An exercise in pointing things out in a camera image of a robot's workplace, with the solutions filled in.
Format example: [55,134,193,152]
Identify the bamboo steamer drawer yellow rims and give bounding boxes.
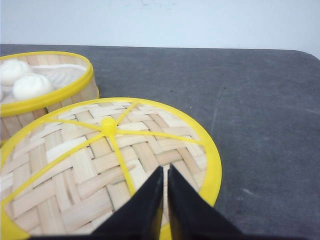
[0,51,99,144]

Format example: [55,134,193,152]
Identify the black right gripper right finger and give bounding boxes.
[167,165,242,240]

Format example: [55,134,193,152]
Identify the white steamed bun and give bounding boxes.
[0,59,33,87]
[12,73,55,100]

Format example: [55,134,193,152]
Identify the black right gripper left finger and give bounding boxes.
[91,165,164,240]

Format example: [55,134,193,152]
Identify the woven bamboo steamer lid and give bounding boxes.
[0,97,222,240]

